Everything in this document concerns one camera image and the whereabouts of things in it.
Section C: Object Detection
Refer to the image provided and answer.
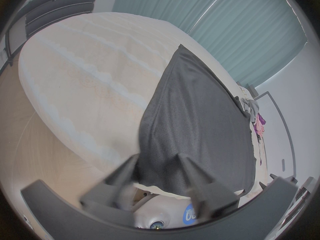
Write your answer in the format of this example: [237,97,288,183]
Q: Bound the grey bedside table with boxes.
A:
[236,81,260,97]

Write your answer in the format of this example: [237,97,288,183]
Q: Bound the pile of clothes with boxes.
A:
[252,113,267,167]

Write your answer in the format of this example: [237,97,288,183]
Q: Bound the black long-sleeved top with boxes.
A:
[132,44,257,201]

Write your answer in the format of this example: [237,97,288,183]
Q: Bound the blue-green curtain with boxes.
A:
[111,0,235,34]
[189,0,308,89]

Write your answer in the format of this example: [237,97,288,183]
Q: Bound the grey garment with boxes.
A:
[239,98,260,122]

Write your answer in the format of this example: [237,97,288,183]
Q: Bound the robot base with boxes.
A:
[132,183,200,231]

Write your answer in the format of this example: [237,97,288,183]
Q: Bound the white printed pillow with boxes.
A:
[237,85,253,100]

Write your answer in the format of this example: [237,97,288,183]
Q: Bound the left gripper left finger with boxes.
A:
[79,153,141,211]

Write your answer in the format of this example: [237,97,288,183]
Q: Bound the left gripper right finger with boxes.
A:
[178,154,238,219]

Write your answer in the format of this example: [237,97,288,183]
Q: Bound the bed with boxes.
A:
[18,11,298,202]

